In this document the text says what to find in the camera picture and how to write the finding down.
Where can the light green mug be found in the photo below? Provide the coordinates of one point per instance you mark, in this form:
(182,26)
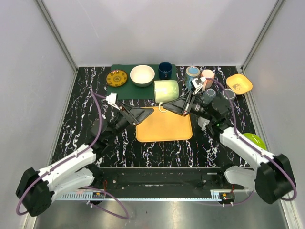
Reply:
(165,91)

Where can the grey mug white inside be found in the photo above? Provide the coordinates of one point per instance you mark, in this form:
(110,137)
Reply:
(208,95)

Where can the white bowl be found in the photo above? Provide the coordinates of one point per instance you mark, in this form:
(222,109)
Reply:
(142,75)

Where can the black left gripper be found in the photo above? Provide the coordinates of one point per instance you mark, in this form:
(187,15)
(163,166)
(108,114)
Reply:
(130,116)

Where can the orange and blue mug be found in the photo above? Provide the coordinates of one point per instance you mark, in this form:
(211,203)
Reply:
(191,73)

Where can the lime green plate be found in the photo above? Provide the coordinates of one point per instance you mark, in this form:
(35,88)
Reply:
(255,139)

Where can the yellow patterned plate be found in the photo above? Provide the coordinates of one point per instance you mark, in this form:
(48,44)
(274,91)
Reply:
(116,78)

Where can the dark teal mug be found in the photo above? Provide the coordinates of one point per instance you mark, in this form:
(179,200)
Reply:
(228,94)

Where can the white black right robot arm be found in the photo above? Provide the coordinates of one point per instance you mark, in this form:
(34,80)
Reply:
(271,176)

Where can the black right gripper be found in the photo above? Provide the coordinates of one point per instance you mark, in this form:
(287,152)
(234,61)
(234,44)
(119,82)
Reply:
(179,106)

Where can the yellow serving tray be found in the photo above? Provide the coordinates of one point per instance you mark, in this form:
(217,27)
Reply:
(166,126)

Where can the light blue mug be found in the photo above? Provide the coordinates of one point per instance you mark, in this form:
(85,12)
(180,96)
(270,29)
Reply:
(202,122)

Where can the yellow square dish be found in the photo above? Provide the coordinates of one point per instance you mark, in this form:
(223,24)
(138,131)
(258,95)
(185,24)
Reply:
(239,84)

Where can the dark green placemat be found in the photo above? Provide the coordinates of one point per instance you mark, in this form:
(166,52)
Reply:
(127,91)

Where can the navy blue mug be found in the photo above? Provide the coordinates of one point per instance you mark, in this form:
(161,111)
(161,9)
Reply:
(165,71)

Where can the pink mug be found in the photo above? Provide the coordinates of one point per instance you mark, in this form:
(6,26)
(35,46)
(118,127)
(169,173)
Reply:
(209,76)

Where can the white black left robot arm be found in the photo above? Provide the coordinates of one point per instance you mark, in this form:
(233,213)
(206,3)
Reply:
(38,189)

